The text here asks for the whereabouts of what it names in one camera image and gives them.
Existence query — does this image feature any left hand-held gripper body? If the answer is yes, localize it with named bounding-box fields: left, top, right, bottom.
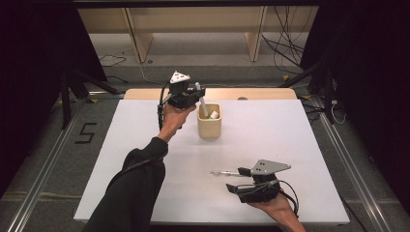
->
left=165, top=71, right=197, bottom=109

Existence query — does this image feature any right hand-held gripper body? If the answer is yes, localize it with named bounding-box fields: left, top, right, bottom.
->
left=237, top=159, right=292, bottom=204

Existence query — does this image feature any white marker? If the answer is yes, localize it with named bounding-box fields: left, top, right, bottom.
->
left=194, top=81, right=210, bottom=118

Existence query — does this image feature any clear pen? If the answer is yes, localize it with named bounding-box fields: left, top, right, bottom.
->
left=210, top=170, right=242, bottom=178

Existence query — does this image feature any beige square cup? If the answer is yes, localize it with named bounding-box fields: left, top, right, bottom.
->
left=196, top=102, right=222, bottom=139

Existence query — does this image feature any person's left hand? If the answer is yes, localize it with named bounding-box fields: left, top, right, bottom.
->
left=160, top=102, right=197, bottom=136

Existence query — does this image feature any person's right hand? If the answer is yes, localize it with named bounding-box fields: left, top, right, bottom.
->
left=249, top=192, right=300, bottom=224

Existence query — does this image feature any white table mat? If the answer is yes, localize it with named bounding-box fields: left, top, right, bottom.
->
left=73, top=99, right=351, bottom=225

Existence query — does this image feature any wooden shelf unit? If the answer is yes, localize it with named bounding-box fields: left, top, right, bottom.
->
left=77, top=6, right=320, bottom=64

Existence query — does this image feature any black tripod stand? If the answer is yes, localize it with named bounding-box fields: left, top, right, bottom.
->
left=58, top=67, right=121, bottom=131
left=279, top=57, right=337, bottom=126

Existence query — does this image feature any black curtain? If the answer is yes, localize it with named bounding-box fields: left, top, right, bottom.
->
left=299, top=0, right=410, bottom=207
left=0, top=0, right=109, bottom=199

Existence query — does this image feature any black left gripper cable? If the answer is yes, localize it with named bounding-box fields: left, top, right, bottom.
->
left=105, top=80, right=171, bottom=191

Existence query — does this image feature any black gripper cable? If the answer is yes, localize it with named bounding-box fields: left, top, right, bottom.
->
left=105, top=80, right=171, bottom=191
left=236, top=179, right=300, bottom=219

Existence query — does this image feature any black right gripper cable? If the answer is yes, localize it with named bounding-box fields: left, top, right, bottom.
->
left=236, top=179, right=300, bottom=219

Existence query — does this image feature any black floor cable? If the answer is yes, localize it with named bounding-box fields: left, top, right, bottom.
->
left=98, top=52, right=130, bottom=85

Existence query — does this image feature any metal floor rail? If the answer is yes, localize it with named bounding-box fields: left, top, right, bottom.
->
left=308, top=96, right=394, bottom=232
left=5, top=96, right=85, bottom=232

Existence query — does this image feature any bundle of black cables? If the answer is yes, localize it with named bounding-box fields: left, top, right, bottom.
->
left=260, top=6, right=312, bottom=75

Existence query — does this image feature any white plug with cable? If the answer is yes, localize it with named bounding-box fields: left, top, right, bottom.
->
left=330, top=100, right=348, bottom=126

